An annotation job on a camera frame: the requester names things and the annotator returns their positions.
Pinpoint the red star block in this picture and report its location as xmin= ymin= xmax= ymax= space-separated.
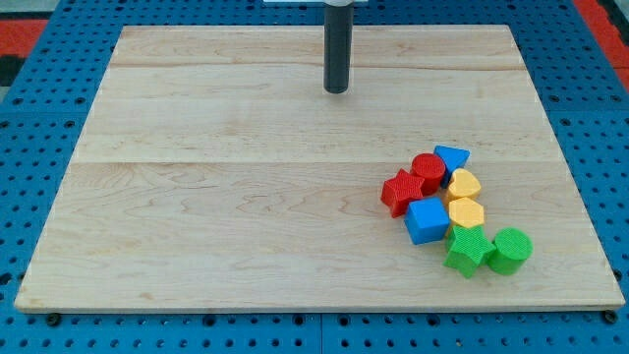
xmin=380 ymin=169 xmax=425 ymax=218

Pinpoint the wooden board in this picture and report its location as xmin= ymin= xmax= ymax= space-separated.
xmin=15 ymin=25 xmax=625 ymax=314

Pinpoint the red cylinder block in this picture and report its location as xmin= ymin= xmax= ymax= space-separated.
xmin=411 ymin=153 xmax=446 ymax=196

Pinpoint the blue cube block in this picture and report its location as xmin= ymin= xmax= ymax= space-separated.
xmin=404 ymin=198 xmax=450 ymax=245

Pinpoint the blue triangle block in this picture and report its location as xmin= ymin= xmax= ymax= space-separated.
xmin=433 ymin=146 xmax=471 ymax=188

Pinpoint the yellow heart block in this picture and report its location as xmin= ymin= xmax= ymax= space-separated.
xmin=446 ymin=168 xmax=482 ymax=203

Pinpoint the yellow hexagon block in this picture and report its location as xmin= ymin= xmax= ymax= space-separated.
xmin=446 ymin=198 xmax=486 ymax=234

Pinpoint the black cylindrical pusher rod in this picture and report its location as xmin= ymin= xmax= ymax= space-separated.
xmin=323 ymin=0 xmax=354 ymax=94

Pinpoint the green star block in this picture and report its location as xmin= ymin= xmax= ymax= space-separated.
xmin=443 ymin=225 xmax=496 ymax=278

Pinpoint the green cylinder block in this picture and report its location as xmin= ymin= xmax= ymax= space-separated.
xmin=487 ymin=227 xmax=534 ymax=275

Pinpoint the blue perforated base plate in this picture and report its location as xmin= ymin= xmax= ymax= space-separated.
xmin=1 ymin=0 xmax=628 ymax=353

